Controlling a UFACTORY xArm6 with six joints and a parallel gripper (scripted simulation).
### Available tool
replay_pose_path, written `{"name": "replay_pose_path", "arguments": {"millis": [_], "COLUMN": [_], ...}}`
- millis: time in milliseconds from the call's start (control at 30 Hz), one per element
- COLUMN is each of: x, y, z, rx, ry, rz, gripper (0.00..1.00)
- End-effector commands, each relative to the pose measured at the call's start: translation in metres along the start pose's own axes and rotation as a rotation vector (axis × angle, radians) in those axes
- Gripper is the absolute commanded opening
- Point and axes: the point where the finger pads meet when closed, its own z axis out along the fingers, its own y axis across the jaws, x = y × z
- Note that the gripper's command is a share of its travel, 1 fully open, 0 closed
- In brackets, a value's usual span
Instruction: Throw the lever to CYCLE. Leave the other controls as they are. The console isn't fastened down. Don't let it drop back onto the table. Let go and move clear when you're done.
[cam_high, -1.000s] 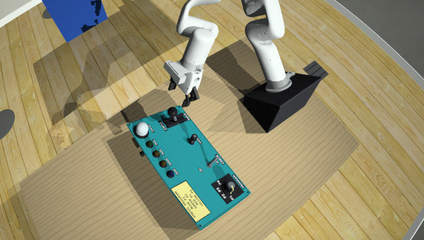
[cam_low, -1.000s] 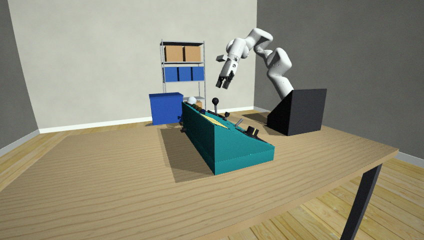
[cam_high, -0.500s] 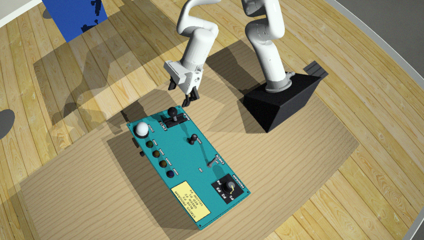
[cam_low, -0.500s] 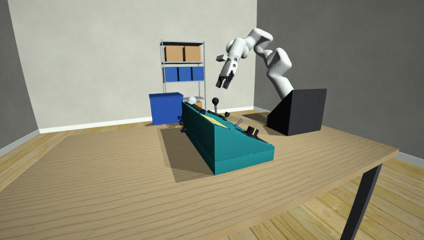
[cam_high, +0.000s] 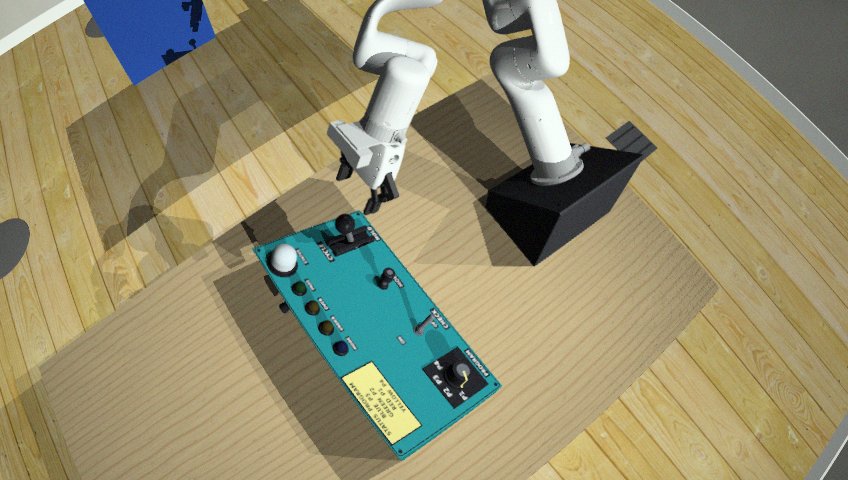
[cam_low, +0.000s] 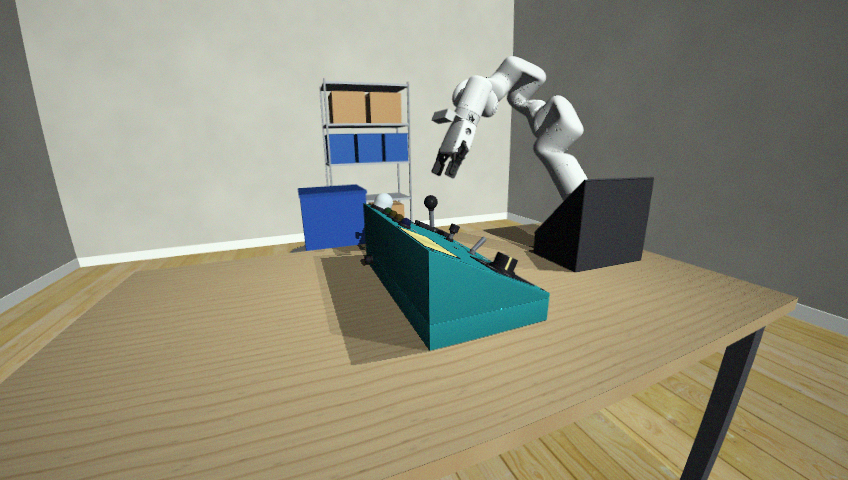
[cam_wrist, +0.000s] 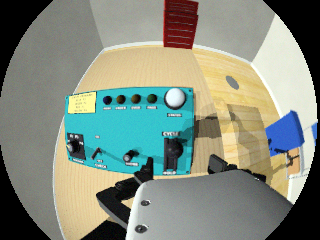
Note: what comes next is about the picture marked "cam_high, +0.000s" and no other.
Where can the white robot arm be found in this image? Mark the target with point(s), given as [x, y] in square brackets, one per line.
[516, 64]

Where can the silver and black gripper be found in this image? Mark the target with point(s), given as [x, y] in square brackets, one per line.
[379, 169]

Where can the teal control console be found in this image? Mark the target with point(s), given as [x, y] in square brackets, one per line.
[410, 383]

